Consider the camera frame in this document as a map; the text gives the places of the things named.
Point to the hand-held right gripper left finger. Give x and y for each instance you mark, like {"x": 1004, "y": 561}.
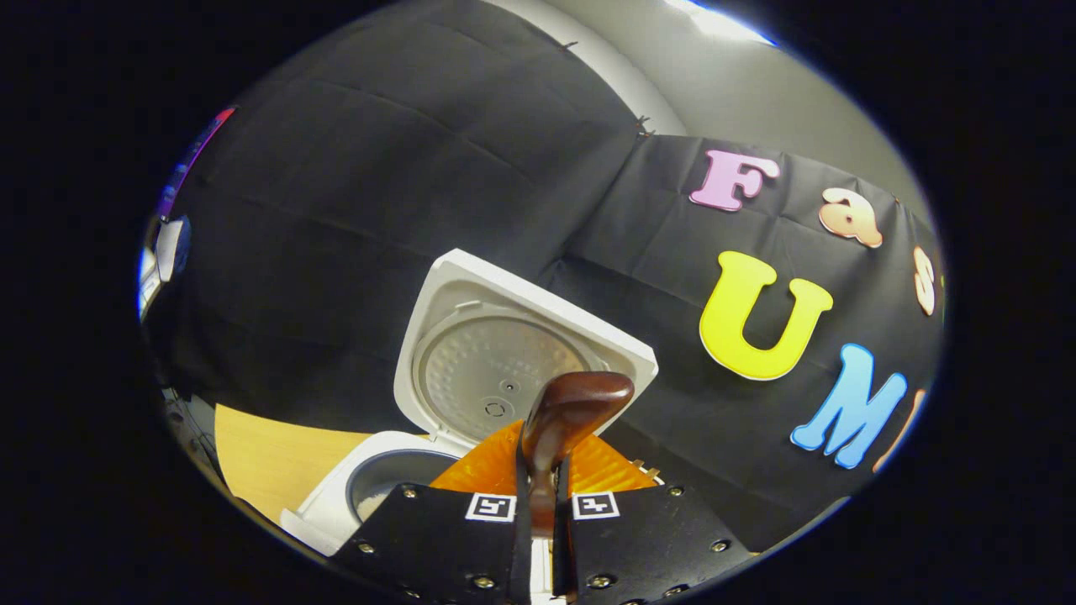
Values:
{"x": 437, "y": 538}

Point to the white rice cooker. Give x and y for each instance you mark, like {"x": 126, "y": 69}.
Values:
{"x": 479, "y": 353}

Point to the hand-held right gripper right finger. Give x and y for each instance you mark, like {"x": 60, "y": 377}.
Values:
{"x": 647, "y": 538}

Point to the dark wooden spoon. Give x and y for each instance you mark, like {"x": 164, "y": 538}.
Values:
{"x": 576, "y": 403}

